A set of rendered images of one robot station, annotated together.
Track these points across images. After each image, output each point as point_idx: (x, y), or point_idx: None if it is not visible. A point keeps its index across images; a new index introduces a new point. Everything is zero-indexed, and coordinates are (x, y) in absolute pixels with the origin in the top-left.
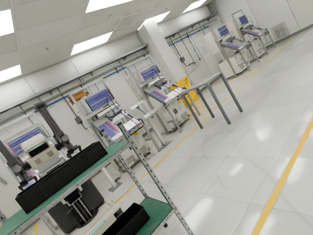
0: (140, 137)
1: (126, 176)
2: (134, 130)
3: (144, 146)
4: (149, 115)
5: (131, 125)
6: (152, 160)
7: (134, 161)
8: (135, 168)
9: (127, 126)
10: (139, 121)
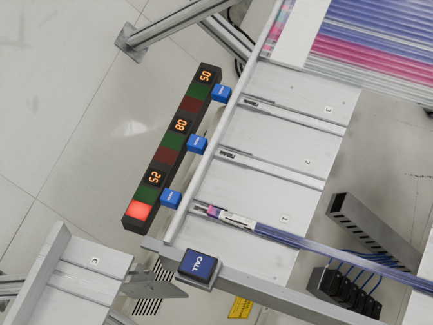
0: (202, 318)
1: (189, 66)
2: (183, 120)
3: (156, 300)
4: (32, 269)
5: (249, 163)
6: (17, 141)
7: (191, 178)
8: (158, 130)
9: (283, 137)
10: (173, 230)
